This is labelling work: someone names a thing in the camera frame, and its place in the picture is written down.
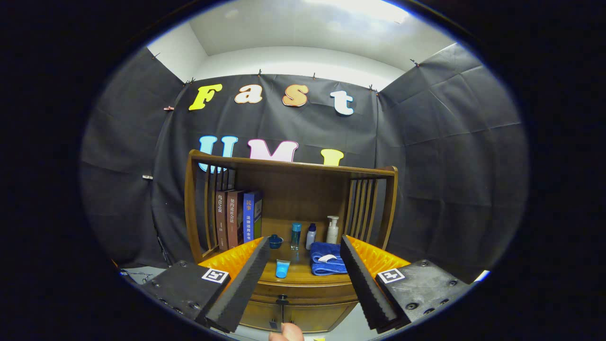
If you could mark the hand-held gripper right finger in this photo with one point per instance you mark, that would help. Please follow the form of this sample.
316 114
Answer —
364 282

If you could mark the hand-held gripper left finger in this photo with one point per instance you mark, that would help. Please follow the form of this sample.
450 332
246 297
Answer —
244 282

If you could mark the blue cosmetic tube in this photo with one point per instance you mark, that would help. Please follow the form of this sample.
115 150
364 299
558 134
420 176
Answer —
282 269

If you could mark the wooden cabinet door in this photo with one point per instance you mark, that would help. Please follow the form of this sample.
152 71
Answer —
317 316
260 315

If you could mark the wooden countertop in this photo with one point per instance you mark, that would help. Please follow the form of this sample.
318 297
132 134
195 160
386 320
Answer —
299 272

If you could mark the wooden cabinet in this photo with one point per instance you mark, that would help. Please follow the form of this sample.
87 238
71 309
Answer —
303 194

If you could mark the folded blue towel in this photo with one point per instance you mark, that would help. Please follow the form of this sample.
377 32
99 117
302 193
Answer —
326 267

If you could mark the dark blue lidded teacup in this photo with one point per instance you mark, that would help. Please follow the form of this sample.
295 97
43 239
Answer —
275 242

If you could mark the white pump bottle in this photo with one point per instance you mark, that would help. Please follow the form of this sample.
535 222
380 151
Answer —
332 233

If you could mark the blue book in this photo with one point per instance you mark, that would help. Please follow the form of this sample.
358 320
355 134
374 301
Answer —
249 218

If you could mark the thick brown book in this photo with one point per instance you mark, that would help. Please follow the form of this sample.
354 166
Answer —
234 218

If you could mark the thin brown book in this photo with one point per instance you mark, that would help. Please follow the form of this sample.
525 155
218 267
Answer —
221 220

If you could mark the teal clear bottle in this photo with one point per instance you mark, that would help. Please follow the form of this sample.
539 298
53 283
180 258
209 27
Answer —
295 237

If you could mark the white bottle with blue cap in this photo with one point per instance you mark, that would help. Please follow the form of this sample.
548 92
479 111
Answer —
310 238

